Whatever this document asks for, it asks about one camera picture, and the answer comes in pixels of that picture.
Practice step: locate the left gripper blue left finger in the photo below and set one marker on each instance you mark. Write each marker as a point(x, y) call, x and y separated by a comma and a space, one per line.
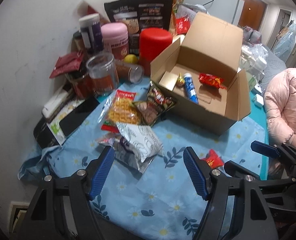
point(45, 217)

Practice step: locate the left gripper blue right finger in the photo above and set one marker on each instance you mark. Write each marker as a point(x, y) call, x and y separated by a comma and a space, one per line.
point(251, 217)

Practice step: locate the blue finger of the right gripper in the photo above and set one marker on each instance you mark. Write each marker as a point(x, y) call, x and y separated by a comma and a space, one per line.
point(237, 171)
point(284, 153)

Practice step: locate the small red snack packet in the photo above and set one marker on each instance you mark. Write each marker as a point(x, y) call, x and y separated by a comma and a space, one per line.
point(213, 160)

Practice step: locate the blue white tablet tube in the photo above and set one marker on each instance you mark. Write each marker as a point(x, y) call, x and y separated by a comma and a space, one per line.
point(190, 88)

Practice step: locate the large red snack bag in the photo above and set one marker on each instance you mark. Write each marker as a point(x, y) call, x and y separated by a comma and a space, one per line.
point(211, 81)

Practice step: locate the small gold paper box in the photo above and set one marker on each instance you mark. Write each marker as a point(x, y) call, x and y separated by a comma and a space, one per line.
point(168, 80)

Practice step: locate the silver foil snack bag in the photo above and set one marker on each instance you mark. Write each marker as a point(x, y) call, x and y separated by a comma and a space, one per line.
point(124, 152)

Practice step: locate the white croissant print snack bag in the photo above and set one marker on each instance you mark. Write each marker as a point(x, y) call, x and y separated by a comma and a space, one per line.
point(140, 140)

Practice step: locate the brown cardboard box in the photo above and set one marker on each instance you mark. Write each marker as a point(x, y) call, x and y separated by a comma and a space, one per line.
point(210, 53)

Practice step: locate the dark brown snack packet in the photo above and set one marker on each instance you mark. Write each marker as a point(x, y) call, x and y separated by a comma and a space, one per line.
point(155, 105)

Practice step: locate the clear waffle snack bag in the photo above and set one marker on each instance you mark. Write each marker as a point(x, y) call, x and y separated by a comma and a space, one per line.
point(119, 107)

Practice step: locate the brown wooden door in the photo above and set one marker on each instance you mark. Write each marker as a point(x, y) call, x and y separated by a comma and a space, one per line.
point(252, 14)

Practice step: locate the clear glass jar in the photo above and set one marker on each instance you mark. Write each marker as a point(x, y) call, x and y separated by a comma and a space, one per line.
point(102, 71)

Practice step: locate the dark red flat packet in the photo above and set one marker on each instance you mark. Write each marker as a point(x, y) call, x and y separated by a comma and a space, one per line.
point(68, 63)

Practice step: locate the red lidded container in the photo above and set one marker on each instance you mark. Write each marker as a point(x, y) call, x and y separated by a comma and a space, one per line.
point(152, 42)

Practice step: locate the white refrigerator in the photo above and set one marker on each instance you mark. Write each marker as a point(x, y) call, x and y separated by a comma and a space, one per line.
point(227, 10)

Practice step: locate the pink lidded jar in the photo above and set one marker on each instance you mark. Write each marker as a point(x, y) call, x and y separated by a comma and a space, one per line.
point(115, 39)

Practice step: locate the black printed snack bag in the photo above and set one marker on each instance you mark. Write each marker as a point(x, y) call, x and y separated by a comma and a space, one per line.
point(140, 14)

